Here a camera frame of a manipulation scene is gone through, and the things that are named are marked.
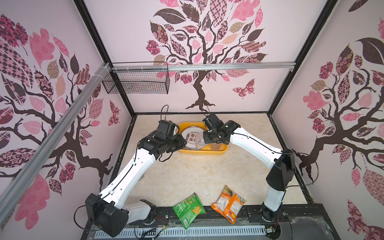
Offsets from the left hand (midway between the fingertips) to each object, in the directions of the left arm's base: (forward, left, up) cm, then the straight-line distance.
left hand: (185, 145), depth 75 cm
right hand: (+9, -12, -3) cm, 16 cm away
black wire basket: (+51, +37, +3) cm, 63 cm away
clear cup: (+10, -19, -17) cm, 27 cm away
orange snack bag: (-24, -22, -18) cm, 37 cm away
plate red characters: (+22, -1, -19) cm, 29 cm away
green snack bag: (-26, -3, -18) cm, 32 cm away
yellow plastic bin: (+8, 0, -20) cm, 21 cm away
